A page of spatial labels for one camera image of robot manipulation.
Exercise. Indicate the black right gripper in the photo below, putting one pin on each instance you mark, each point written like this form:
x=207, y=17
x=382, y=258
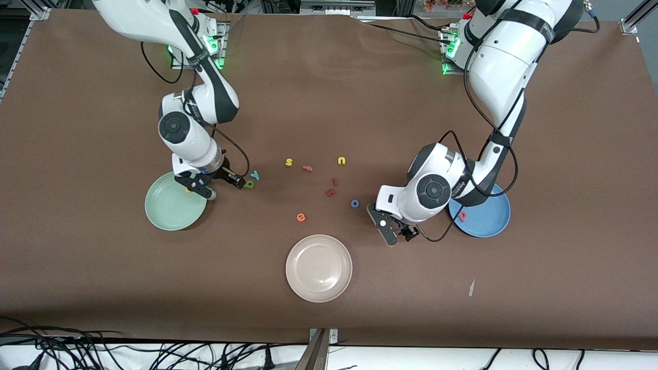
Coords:
x=225, y=174

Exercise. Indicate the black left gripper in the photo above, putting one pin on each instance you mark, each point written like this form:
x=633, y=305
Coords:
x=409, y=232

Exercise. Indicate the pink foam letter p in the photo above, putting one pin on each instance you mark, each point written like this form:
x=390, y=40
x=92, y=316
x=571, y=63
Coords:
x=462, y=217

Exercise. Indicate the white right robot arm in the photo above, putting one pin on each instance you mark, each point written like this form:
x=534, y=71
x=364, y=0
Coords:
x=193, y=146

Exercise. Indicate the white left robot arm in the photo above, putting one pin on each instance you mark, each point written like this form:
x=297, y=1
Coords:
x=504, y=67

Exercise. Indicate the green plate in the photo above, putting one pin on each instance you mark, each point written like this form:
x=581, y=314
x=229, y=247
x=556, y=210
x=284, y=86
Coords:
x=169, y=210

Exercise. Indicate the blue plate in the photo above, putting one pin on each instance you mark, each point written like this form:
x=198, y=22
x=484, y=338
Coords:
x=488, y=221

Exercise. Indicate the white paper scrap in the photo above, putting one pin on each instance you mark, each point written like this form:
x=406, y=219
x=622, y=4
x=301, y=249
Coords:
x=471, y=288

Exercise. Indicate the beige plate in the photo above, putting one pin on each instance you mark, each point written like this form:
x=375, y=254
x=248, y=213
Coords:
x=318, y=270

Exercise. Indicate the brown paper table cover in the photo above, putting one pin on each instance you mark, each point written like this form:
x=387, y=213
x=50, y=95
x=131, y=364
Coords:
x=329, y=103

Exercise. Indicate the orange flowers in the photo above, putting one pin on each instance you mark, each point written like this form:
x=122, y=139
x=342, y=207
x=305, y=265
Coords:
x=442, y=4

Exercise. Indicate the aluminium profile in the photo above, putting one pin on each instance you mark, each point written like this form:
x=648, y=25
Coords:
x=629, y=24

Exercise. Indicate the metal clamp bracket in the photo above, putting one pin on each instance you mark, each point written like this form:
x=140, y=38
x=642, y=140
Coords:
x=316, y=354

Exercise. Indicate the metal frame equipment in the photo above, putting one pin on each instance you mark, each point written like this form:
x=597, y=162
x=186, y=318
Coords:
x=336, y=7

